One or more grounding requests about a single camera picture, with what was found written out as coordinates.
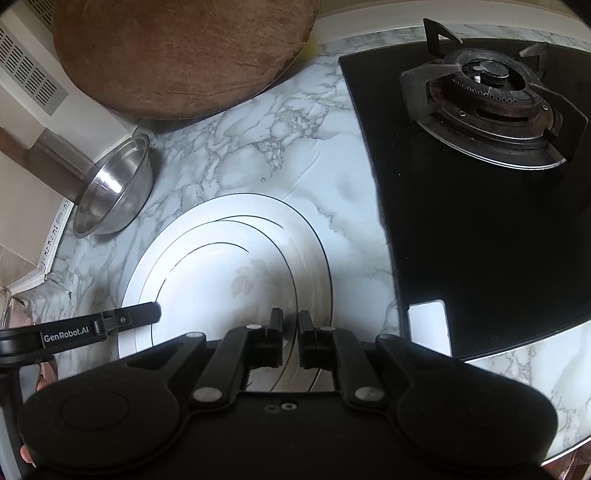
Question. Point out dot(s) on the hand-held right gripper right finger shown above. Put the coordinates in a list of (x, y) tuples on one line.
[(305, 337)]

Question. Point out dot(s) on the white floral plate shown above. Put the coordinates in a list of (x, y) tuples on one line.
[(217, 286)]

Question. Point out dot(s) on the large white plate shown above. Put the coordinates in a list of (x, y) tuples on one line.
[(304, 230)]

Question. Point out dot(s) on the person's left hand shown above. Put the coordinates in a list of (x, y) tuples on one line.
[(46, 371)]

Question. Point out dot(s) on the white vent grille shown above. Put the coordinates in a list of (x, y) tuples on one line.
[(27, 69)]

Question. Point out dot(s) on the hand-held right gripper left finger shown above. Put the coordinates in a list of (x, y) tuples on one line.
[(276, 332)]

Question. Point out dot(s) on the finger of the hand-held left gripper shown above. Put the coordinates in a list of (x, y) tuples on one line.
[(138, 316)]

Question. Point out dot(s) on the black glass gas stove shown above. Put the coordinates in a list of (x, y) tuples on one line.
[(461, 240)]

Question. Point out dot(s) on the stainless steel bowl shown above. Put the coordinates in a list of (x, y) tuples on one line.
[(113, 189)]

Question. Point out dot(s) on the gas burner with pan support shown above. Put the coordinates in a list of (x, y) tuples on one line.
[(489, 101)]

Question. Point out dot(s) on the round wooden cutting board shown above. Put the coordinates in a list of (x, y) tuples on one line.
[(184, 55)]

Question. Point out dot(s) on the music note edging strip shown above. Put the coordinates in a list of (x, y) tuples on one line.
[(55, 240)]

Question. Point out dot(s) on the metal bar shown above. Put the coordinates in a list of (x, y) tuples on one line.
[(64, 161)]

